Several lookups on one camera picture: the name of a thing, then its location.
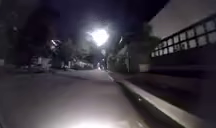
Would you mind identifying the street lamp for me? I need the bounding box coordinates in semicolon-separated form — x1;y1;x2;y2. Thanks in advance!
86;28;110;69

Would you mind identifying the grey asphalt road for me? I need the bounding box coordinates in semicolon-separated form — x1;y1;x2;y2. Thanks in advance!
0;68;150;128

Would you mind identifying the concrete kerb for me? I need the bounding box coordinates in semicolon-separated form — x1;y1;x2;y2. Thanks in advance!
107;71;210;128

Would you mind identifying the dark pavement strip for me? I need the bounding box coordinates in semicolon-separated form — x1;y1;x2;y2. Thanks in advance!
110;69;216;128

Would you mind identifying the row of trees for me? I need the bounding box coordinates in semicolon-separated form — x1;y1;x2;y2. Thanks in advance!
0;6;107;73

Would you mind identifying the building with lattice windows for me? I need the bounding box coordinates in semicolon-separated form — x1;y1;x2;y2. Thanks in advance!
147;0;216;73

